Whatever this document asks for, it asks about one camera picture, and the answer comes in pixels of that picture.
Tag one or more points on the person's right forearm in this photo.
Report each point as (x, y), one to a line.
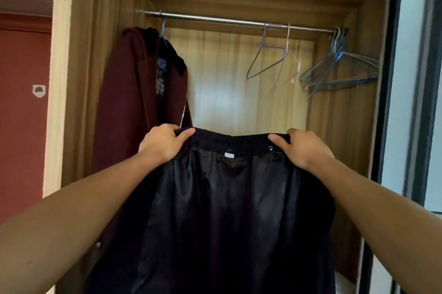
(380, 217)

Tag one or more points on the person's left forearm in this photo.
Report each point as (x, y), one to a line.
(69, 228)

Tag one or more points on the frosted wardrobe sliding door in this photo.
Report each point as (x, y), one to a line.
(407, 62)

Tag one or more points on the red wooden room door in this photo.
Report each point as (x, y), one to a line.
(20, 148)

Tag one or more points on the dark navy jacket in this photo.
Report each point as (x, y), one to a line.
(224, 217)

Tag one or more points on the black graphic t-shirt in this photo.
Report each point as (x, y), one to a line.
(160, 79)

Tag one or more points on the person's right hand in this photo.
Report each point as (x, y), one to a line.
(304, 150)

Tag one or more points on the white adhesive door hook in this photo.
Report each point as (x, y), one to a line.
(38, 91)

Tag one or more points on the maroon zip jacket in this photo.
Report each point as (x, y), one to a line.
(121, 103)

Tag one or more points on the person's left hand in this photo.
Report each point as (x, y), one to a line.
(162, 145)

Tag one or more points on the metal hanging rod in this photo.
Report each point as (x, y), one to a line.
(214, 20)

